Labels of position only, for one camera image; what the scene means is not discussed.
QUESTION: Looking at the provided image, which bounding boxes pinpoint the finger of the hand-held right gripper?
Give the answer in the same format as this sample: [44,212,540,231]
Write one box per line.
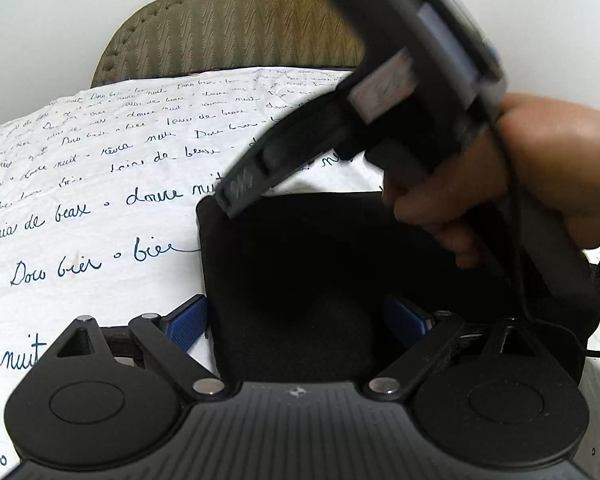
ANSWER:
[213,86,367,219]

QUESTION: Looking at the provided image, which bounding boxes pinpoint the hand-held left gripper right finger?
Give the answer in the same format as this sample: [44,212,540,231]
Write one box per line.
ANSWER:
[367,295,538,402]

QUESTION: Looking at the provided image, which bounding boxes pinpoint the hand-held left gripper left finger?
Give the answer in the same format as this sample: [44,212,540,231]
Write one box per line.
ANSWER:
[55,294,227,404]

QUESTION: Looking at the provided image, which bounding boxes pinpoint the black pants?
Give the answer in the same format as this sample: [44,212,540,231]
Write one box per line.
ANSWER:
[195,190,600,386]

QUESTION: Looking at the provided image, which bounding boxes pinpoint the person's right hand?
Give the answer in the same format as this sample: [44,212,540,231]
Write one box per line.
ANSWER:
[382,92,600,268]

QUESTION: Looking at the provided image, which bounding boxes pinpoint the olive padded headboard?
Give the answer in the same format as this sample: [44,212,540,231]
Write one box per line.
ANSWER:
[90,0,367,89]

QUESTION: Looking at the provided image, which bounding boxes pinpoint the white script-printed bed sheet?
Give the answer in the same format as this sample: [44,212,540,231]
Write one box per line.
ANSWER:
[0,65,600,480]

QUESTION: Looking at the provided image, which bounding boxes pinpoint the black cable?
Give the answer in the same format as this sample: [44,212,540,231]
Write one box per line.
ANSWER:
[490,120,600,361]

